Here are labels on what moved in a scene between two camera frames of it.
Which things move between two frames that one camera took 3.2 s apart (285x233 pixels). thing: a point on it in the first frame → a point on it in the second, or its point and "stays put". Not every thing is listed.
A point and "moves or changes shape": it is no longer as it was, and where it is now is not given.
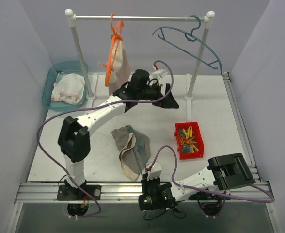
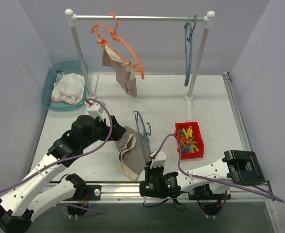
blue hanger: [141, 149] → [144, 133]
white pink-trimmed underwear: [69, 88] stays put
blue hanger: [190, 37] moves or changes shape
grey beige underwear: [123, 139] stays put
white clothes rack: [210, 16] stays put
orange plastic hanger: [115, 38] → [113, 33]
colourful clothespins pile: [187, 141] stays put
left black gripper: [166, 94] → [113, 129]
